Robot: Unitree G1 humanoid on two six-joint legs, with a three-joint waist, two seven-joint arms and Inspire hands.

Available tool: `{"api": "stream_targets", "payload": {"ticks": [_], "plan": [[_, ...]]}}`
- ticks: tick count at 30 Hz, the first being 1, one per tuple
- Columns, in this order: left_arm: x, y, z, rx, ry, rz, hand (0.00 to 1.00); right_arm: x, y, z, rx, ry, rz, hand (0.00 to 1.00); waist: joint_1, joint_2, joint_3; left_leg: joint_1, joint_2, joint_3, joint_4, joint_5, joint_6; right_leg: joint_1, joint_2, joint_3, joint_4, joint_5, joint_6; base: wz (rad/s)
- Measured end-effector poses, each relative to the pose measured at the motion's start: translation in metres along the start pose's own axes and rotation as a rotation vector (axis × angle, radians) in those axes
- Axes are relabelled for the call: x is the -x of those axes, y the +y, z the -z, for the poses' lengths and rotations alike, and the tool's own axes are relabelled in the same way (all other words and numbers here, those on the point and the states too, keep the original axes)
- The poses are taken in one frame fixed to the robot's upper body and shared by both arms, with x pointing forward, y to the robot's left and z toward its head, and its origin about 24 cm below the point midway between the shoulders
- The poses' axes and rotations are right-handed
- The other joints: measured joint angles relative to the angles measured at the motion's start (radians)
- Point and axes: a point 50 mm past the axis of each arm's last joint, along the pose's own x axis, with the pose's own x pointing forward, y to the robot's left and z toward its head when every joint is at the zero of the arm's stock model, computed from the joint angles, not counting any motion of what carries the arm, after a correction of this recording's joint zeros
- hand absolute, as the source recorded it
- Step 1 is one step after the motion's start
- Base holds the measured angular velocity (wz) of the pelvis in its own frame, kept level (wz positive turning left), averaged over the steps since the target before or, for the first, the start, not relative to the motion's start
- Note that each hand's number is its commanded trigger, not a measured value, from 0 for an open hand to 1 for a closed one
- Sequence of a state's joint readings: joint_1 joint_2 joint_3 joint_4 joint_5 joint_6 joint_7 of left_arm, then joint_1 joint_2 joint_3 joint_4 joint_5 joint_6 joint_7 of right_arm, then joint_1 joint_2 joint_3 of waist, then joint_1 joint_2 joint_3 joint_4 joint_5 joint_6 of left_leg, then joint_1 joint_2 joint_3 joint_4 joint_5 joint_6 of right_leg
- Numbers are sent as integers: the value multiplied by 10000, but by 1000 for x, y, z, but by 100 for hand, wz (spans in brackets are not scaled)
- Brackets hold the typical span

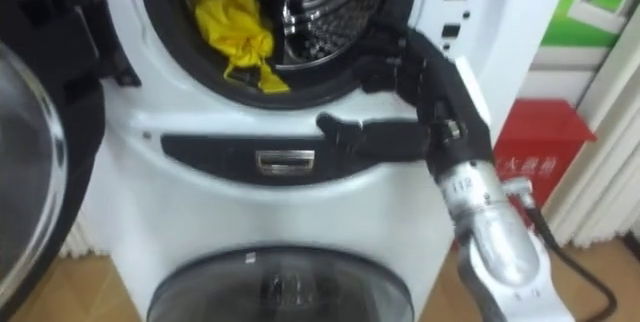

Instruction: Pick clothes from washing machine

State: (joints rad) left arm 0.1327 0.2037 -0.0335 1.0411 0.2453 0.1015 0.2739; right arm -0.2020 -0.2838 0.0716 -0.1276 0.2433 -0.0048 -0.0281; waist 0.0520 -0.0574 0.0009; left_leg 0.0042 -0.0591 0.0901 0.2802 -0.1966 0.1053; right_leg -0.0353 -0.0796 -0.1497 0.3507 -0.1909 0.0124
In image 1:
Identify white stacked washing machines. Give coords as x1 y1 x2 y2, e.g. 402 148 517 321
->
49 0 576 322

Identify open washing machine door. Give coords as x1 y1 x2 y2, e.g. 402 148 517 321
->
0 0 142 321

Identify red box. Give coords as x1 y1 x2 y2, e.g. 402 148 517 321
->
492 98 598 226

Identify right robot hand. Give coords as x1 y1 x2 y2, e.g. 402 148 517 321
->
315 21 496 169

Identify white curtain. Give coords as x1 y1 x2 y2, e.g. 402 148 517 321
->
542 6 640 249

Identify yellow cloth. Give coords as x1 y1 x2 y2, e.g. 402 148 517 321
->
193 0 291 95

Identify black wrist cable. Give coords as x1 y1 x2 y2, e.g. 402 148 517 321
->
502 177 618 322

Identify green wall poster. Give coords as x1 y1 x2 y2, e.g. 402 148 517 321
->
540 0 640 49

